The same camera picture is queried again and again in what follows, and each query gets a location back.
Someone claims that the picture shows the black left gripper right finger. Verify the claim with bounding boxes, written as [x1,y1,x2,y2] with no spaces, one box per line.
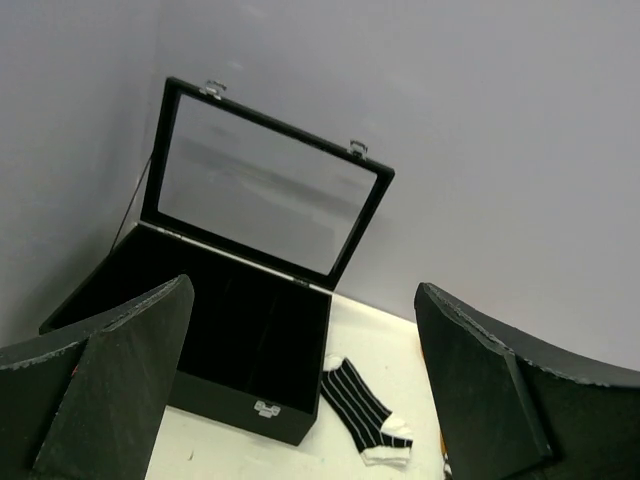
[414,283,639,479]

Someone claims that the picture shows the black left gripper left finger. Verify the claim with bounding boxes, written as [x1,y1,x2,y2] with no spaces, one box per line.
[1,275,195,479]

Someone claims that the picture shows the black white striped ankle sock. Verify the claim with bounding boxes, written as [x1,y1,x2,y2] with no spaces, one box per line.
[321,355,414,469]

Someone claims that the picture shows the black glass-lid display box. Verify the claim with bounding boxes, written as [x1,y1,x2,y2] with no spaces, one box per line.
[41,77,395,446]

